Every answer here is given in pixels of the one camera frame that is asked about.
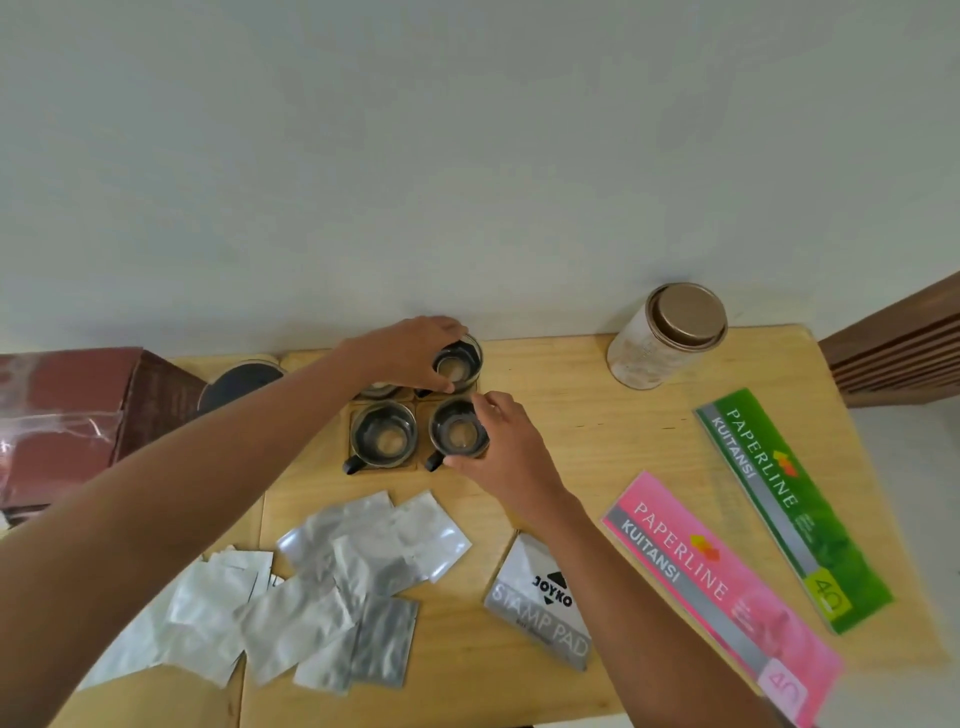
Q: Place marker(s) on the person's right hand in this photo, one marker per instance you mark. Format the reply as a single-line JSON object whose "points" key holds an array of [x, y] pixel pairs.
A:
{"points": [[514, 465]]}

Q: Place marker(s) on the person's left hand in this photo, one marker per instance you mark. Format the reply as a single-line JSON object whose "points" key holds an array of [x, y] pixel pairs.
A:
{"points": [[397, 352]]}

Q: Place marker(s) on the glass cup black holder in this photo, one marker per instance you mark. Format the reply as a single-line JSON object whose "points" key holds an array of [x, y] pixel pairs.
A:
{"points": [[465, 371], [379, 390], [367, 435], [450, 427]]}

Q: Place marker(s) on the wooden coaster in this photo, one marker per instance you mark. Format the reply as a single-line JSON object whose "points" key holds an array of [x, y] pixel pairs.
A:
{"points": [[411, 465]]}

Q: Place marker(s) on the glass teapot black lid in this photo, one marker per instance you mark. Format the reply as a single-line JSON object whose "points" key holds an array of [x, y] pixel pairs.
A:
{"points": [[240, 382]]}

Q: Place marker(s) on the white cylindrical jar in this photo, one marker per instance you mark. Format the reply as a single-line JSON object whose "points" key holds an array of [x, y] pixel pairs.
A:
{"points": [[637, 360]]}

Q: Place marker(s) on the pile of silver foil packets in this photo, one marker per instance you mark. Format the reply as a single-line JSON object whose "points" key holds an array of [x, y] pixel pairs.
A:
{"points": [[322, 585]]}

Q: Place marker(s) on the gold round jar lid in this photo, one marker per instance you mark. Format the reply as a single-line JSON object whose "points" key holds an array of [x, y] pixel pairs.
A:
{"points": [[686, 315]]}

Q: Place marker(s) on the red cardboard box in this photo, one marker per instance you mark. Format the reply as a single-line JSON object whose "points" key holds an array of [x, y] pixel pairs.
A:
{"points": [[67, 397]]}

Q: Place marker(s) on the person's left forearm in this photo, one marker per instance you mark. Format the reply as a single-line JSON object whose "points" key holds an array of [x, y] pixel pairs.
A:
{"points": [[150, 525]]}

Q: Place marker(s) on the person's right forearm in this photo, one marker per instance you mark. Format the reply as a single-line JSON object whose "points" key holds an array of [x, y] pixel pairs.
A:
{"points": [[637, 615]]}

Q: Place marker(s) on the grey stamp pad box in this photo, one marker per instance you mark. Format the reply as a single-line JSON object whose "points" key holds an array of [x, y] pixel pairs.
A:
{"points": [[536, 615]]}

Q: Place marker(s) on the pink receipt book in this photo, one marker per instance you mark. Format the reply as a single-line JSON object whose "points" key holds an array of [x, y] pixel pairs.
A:
{"points": [[720, 600]]}

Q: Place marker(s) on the green receipt book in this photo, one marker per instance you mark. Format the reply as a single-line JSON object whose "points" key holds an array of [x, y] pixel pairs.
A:
{"points": [[795, 510]]}

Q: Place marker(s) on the brown slatted wooden door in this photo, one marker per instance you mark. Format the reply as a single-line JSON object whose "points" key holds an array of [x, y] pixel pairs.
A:
{"points": [[900, 345]]}

